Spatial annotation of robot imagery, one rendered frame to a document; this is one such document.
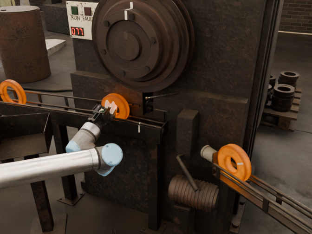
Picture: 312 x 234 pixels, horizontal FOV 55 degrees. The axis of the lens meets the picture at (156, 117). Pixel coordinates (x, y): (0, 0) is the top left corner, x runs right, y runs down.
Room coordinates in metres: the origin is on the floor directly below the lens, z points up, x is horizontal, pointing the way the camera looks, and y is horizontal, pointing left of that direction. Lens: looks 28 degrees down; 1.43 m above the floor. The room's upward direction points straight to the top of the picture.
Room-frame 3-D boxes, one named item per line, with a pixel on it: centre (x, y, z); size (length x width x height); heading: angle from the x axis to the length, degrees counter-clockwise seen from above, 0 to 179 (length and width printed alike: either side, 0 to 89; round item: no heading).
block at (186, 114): (1.24, -0.15, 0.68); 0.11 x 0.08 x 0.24; 156
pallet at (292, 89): (3.03, -0.92, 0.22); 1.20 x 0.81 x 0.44; 64
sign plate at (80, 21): (1.56, 0.33, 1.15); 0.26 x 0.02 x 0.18; 66
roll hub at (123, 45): (1.23, 0.11, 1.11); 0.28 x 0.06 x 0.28; 66
